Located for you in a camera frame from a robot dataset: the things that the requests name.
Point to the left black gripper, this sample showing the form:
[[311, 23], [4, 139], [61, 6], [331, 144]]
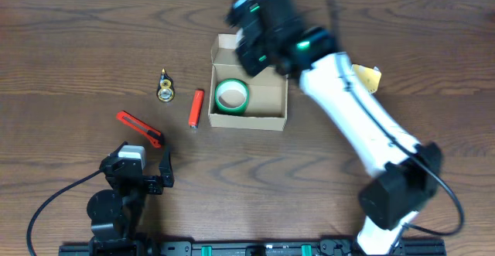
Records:
[[155, 184]]

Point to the yellow sticky note pad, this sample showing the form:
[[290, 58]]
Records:
[[369, 77]]

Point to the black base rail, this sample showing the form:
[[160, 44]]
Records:
[[328, 247]]

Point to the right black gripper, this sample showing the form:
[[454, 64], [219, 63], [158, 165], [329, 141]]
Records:
[[244, 54]]

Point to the green tape roll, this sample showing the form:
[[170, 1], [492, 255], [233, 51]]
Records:
[[232, 96]]

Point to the black yellow correction tape dispenser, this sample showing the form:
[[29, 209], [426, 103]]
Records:
[[165, 90]]

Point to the red lighter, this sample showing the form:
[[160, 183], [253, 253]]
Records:
[[194, 114]]

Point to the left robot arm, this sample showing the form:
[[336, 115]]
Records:
[[116, 212]]

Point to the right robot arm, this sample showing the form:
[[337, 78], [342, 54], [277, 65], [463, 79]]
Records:
[[403, 171]]

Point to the red utility knife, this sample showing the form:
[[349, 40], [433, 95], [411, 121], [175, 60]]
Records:
[[155, 137]]

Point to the cardboard box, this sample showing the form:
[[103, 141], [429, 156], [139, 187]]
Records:
[[267, 107]]

